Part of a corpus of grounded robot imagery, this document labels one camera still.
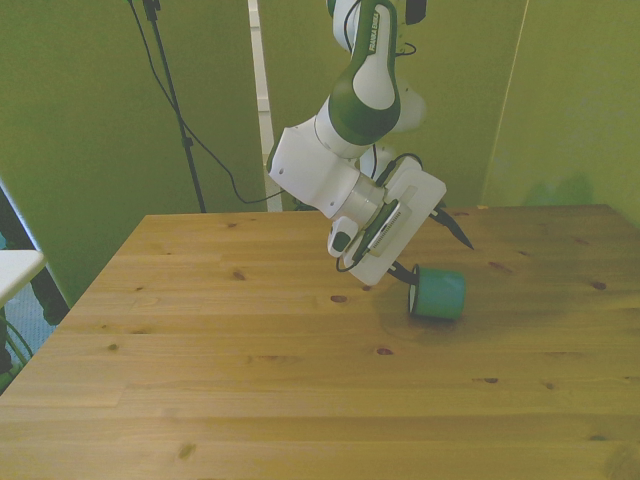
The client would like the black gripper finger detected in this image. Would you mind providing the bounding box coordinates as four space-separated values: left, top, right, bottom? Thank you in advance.
430 203 475 251
389 259 419 292

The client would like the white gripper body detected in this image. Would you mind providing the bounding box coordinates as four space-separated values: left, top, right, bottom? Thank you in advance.
342 155 448 288

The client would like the teal enamel mug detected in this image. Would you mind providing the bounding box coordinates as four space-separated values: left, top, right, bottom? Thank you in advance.
408 264 467 321

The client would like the black tripod pole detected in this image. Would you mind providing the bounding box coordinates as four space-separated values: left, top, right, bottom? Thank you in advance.
142 0 207 214

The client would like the white side table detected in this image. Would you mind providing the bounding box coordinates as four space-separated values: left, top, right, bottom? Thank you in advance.
0 249 47 306

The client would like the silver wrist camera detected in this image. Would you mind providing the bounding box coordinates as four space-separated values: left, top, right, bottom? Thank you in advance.
363 198 412 259

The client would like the white vertical wall trim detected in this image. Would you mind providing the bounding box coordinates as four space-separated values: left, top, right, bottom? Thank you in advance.
247 0 277 212

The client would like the black tripod camera cable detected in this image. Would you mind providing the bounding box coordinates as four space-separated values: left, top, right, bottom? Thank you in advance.
127 0 284 205

